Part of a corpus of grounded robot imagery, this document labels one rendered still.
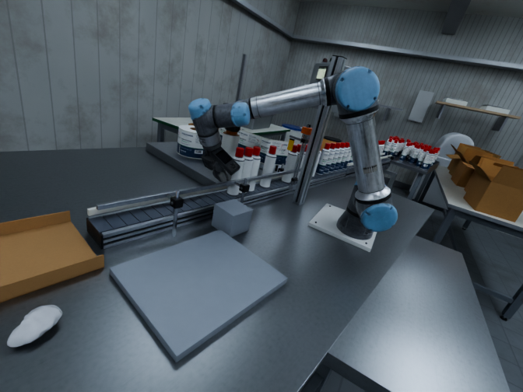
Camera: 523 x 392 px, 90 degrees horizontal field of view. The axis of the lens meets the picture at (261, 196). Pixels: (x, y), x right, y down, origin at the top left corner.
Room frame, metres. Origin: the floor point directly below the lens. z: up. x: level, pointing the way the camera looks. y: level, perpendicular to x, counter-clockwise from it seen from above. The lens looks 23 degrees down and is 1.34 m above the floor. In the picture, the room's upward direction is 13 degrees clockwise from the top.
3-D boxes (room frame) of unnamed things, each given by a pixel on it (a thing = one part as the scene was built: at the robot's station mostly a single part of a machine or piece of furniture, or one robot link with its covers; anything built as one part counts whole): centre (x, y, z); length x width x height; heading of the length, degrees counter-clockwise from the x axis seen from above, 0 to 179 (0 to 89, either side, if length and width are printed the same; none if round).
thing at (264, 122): (3.59, 0.35, 0.91); 0.60 x 0.40 x 0.22; 158
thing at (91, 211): (1.07, 0.16, 0.91); 1.07 x 0.01 x 0.02; 144
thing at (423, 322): (0.86, -0.34, 0.81); 0.90 x 0.90 x 0.04; 65
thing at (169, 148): (1.64, 0.24, 0.86); 0.80 x 0.67 x 0.05; 144
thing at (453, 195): (2.85, -2.29, 0.39); 2.20 x 0.80 x 0.78; 155
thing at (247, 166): (1.09, 0.09, 0.98); 0.05 x 0.05 x 0.20
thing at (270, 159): (1.22, 0.00, 0.98); 0.05 x 0.05 x 0.20
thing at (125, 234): (1.28, -0.04, 0.85); 1.65 x 0.11 x 0.05; 144
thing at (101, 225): (1.28, -0.04, 0.86); 1.65 x 0.08 x 0.04; 144
